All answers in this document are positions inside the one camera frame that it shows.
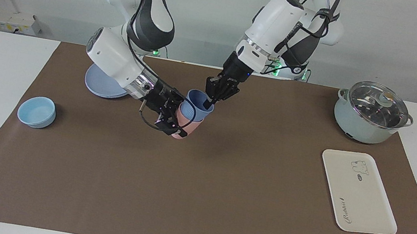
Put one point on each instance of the pale green electric pot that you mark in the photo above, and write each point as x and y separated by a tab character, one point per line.
355	123

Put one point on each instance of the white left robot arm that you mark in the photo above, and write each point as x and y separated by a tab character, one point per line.
277	17

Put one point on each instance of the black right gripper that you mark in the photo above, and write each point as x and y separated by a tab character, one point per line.
162	100

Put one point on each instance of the cream rabbit print tray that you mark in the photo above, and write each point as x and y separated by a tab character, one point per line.
357	195

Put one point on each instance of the light blue bowl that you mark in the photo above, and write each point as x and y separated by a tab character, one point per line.
37	112

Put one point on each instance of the pink cup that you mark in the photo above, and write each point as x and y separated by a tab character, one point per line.
193	126

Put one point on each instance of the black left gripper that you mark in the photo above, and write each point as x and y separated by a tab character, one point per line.
236	70

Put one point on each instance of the white socket box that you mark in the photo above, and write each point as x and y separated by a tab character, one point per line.
15	20

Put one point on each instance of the glass pot lid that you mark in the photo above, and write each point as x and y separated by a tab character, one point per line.
369	104

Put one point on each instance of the blue ribbed cup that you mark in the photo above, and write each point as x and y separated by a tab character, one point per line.
199	98

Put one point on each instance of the brown table mat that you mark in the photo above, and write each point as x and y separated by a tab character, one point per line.
219	200

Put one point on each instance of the pale blue round plate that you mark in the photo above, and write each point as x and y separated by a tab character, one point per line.
100	85

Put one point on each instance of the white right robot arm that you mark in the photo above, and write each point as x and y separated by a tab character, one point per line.
112	55

